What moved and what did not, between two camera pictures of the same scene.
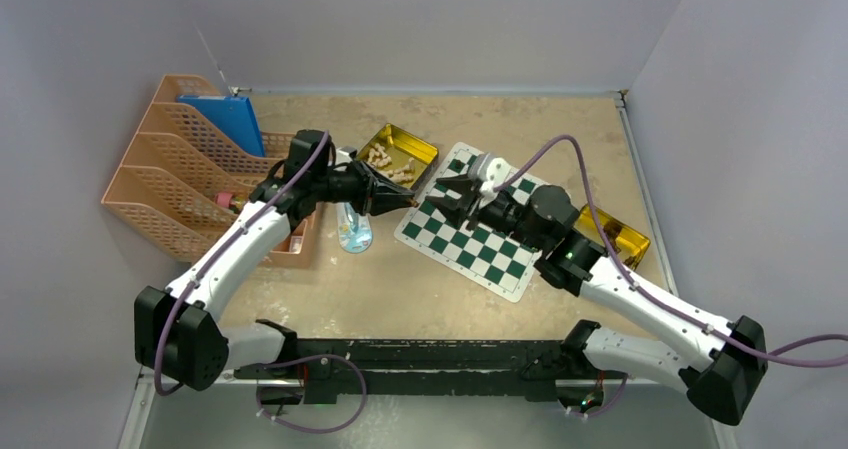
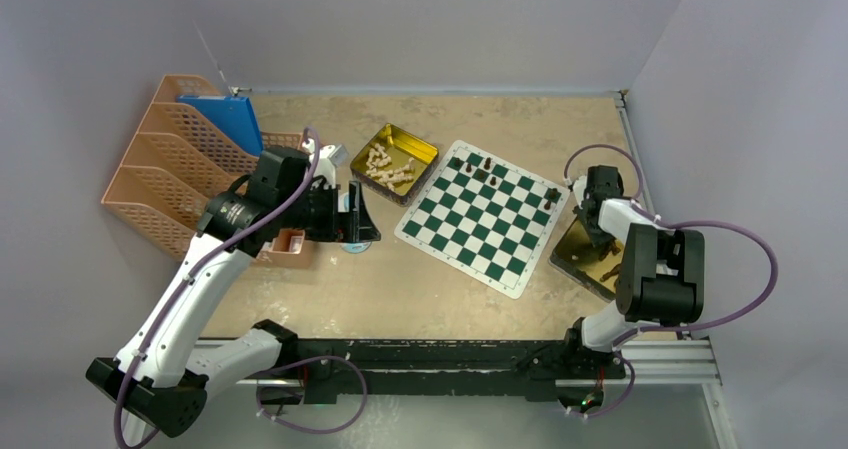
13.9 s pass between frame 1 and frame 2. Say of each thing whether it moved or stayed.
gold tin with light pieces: stayed
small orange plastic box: stayed
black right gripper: moved
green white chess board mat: stayed
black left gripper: moved
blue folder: stayed
